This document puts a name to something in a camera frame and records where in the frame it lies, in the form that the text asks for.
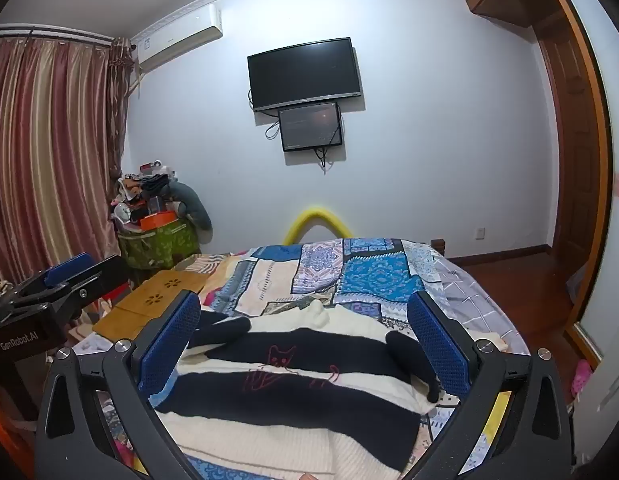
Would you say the bamboo folding table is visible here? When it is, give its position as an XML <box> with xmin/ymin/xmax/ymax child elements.
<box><xmin>92</xmin><ymin>269</ymin><xmax>213</xmax><ymax>343</ymax></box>

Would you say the grey plush toy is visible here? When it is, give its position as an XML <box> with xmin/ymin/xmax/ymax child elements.
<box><xmin>167</xmin><ymin>180</ymin><xmax>214</xmax><ymax>233</ymax></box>

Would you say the yellow foam tube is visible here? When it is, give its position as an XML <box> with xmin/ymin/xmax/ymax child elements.
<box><xmin>284</xmin><ymin>205</ymin><xmax>351</xmax><ymax>245</ymax></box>

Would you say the black and cream striped sweater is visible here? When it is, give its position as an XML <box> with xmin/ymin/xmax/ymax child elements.
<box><xmin>150</xmin><ymin>300</ymin><xmax>453</xmax><ymax>476</ymax></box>

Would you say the grey checked bed sheet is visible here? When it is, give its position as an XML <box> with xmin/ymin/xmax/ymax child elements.
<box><xmin>429</xmin><ymin>240</ymin><xmax>533</xmax><ymax>356</ymax></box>

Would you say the green patterned storage bin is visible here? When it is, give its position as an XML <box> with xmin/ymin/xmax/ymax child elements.
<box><xmin>117</xmin><ymin>215</ymin><xmax>200</xmax><ymax>271</ymax></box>

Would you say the wooden door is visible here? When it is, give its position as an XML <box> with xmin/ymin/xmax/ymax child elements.
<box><xmin>537</xmin><ymin>10</ymin><xmax>603</xmax><ymax>306</ymax></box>

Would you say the pile of clothes and toys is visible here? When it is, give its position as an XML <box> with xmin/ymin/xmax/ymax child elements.
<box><xmin>110</xmin><ymin>160</ymin><xmax>180</xmax><ymax>226</ymax></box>

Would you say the black television cable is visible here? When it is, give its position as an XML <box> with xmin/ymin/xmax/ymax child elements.
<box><xmin>247</xmin><ymin>89</ymin><xmax>281</xmax><ymax>139</ymax></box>

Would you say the small black monitor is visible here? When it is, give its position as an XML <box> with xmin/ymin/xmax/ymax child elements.
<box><xmin>278</xmin><ymin>102</ymin><xmax>344</xmax><ymax>153</ymax></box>

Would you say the orange box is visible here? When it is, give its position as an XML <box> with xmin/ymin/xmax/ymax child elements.
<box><xmin>140</xmin><ymin>211</ymin><xmax>179</xmax><ymax>231</ymax></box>

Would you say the white panel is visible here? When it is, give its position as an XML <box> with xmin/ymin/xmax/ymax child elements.
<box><xmin>572</xmin><ymin>330</ymin><xmax>619</xmax><ymax>466</ymax></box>

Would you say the large black television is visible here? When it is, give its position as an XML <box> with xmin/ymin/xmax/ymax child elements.
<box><xmin>247</xmin><ymin>37</ymin><xmax>363</xmax><ymax>112</ymax></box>

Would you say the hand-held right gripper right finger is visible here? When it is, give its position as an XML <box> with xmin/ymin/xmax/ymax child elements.
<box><xmin>407</xmin><ymin>290</ymin><xmax>575</xmax><ymax>480</ymax></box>

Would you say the wooden door frame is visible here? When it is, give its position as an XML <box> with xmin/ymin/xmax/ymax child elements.
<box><xmin>534</xmin><ymin>0</ymin><xmax>615</xmax><ymax>361</ymax></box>

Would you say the red striped curtain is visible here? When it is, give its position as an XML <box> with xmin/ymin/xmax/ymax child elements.
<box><xmin>0</xmin><ymin>35</ymin><xmax>135</xmax><ymax>286</ymax></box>

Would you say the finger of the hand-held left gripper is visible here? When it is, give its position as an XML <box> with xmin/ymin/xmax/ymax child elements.
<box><xmin>10</xmin><ymin>255</ymin><xmax>132</xmax><ymax>313</ymax></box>
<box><xmin>42</xmin><ymin>253</ymin><xmax>97</xmax><ymax>287</ymax></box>

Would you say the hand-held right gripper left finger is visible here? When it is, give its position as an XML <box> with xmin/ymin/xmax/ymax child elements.
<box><xmin>34</xmin><ymin>290</ymin><xmax>203</xmax><ymax>480</ymax></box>

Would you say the white air conditioner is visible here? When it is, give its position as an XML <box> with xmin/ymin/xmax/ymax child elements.
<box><xmin>131</xmin><ymin>4</ymin><xmax>224</xmax><ymax>73</ymax></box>

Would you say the blue patchwork blanket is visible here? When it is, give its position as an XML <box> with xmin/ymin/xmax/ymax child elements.
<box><xmin>154</xmin><ymin>237</ymin><xmax>490</xmax><ymax>480</ymax></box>

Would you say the pink clog shoe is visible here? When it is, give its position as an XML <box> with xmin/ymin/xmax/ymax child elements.
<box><xmin>569</xmin><ymin>359</ymin><xmax>594</xmax><ymax>396</ymax></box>

